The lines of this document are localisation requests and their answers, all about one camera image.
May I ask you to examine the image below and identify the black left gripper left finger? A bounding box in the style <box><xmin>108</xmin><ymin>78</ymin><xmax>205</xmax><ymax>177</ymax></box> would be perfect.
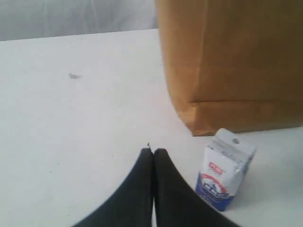
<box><xmin>75</xmin><ymin>148</ymin><xmax>153</xmax><ymax>227</ymax></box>

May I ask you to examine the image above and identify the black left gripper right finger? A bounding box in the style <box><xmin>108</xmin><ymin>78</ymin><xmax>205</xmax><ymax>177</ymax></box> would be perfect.
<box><xmin>153</xmin><ymin>148</ymin><xmax>237</xmax><ymax>227</ymax></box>

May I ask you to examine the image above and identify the small white blue carton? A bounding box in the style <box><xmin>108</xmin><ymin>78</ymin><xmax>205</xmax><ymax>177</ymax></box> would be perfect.
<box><xmin>196</xmin><ymin>128</ymin><xmax>257</xmax><ymax>211</ymax></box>

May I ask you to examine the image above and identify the brown paper shopping bag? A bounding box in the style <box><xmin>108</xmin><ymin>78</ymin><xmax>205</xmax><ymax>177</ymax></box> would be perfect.
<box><xmin>155</xmin><ymin>0</ymin><xmax>303</xmax><ymax>136</ymax></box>

